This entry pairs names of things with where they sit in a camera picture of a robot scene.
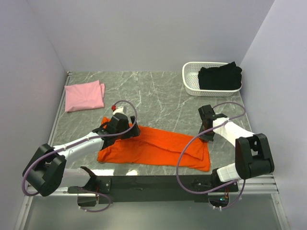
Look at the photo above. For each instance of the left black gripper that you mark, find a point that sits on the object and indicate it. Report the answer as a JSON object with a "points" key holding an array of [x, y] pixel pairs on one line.
{"points": [[132, 131]]}

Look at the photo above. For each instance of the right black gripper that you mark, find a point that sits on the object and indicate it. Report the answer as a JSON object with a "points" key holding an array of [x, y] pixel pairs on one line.
{"points": [[204, 137]]}

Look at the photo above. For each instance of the orange t shirt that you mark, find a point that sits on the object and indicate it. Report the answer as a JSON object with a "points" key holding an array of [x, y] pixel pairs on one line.
{"points": [[158, 147]]}

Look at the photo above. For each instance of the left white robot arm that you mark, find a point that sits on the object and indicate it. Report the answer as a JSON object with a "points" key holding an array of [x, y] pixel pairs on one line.
{"points": [[46, 171]]}

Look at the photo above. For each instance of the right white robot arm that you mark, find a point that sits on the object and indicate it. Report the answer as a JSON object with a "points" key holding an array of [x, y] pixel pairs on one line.
{"points": [[253, 155]]}

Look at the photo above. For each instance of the folded pink t shirt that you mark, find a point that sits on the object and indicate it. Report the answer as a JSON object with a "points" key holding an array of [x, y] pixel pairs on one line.
{"points": [[85, 96]]}

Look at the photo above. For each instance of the black t shirt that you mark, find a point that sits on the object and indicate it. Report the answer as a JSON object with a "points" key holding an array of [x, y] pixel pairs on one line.
{"points": [[224, 78]]}

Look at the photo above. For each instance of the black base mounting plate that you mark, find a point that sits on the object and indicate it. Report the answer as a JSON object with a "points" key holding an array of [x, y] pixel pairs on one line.
{"points": [[152, 188]]}

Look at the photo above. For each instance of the white perforated plastic basket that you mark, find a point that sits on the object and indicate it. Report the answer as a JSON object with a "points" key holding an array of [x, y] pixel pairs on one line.
{"points": [[190, 72]]}

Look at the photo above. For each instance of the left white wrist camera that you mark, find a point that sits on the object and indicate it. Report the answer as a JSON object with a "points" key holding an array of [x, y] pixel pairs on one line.
{"points": [[118, 109]]}

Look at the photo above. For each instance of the aluminium frame rail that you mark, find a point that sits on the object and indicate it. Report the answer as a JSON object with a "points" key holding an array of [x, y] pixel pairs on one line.
{"points": [[25, 208]]}

